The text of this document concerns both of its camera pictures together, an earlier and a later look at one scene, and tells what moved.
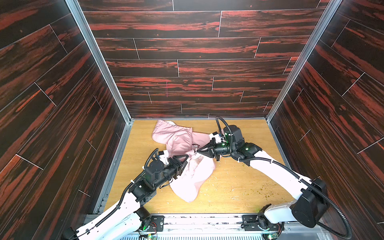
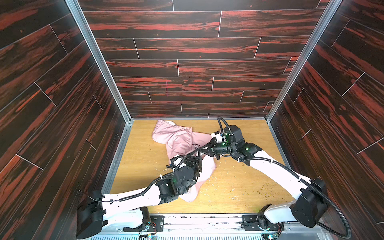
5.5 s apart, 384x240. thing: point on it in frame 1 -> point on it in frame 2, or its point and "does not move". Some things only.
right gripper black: x=210 y=149 does not move
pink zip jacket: x=180 y=140 does not move
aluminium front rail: x=228 y=227 does not move
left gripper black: x=179 y=163 -> x=194 y=163
